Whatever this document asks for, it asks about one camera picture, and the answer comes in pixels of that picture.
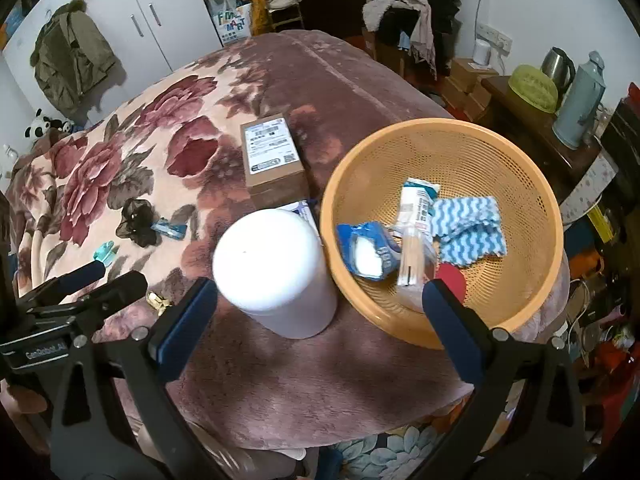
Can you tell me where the white wall power strip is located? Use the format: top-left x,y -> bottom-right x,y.
475,22 -> 513,53

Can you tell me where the red bag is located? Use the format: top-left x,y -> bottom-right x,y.
580,340 -> 636,441

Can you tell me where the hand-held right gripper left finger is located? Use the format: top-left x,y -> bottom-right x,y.
49,277 -> 236,480

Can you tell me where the labelled cardboard box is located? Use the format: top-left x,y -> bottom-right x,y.
240,116 -> 308,211

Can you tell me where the person's left hand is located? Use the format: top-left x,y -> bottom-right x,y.
0,380 -> 48,415

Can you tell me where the pile of clothes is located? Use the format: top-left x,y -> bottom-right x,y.
361,0 -> 463,78

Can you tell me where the small red round item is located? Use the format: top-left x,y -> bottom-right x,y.
435,262 -> 467,306

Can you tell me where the stack of cardboard boxes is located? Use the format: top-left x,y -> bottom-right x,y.
440,57 -> 501,121

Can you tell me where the panda plush toy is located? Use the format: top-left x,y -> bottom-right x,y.
25,108 -> 73,140

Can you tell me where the green plastic food cover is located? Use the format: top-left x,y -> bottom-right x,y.
508,64 -> 559,113

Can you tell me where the olive green hooded jacket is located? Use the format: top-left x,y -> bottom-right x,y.
30,0 -> 117,118

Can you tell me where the blue wrapped packet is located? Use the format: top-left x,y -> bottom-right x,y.
151,217 -> 188,240

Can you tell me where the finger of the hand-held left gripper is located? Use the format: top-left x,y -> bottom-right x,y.
35,270 -> 150,333
19,259 -> 108,307

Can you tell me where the black mesh scrunchie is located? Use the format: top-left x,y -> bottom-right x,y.
116,198 -> 162,248

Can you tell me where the floral plush blanket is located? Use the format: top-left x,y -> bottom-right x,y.
5,29 -> 571,453

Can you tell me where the blue packet of white pads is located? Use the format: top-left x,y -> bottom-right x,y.
336,221 -> 403,280

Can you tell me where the stainless steel kettle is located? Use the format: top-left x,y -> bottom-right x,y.
541,46 -> 576,93

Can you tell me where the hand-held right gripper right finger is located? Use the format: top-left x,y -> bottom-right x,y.
421,279 -> 587,480

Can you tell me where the dark wooden cabinet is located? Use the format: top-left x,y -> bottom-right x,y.
480,75 -> 603,201

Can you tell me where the gold metal clip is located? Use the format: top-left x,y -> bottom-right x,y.
146,291 -> 173,316

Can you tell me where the orange plastic basket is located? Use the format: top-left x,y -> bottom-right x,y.
320,118 -> 565,350

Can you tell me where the blue floral quilt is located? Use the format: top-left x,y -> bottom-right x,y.
330,395 -> 526,480

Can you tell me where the wooden shoe rack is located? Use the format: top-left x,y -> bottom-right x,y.
264,0 -> 306,31

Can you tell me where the yellow garment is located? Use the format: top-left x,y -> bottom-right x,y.
248,0 -> 275,35

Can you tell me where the clear pack of toothpicks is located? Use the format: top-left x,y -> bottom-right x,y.
396,225 -> 437,288

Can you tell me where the pale teal thermos flask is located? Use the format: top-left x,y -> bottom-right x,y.
552,51 -> 607,150

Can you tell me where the blue wavy striped cloth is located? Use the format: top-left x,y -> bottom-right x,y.
431,196 -> 507,267

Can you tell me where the white plastic jar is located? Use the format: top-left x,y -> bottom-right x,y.
212,209 -> 338,339

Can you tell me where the white printed packet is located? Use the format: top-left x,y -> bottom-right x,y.
397,177 -> 441,241

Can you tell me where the printed shopping bag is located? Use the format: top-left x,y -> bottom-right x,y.
211,2 -> 253,46

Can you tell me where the teal hair clip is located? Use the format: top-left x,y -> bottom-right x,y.
92,241 -> 119,265

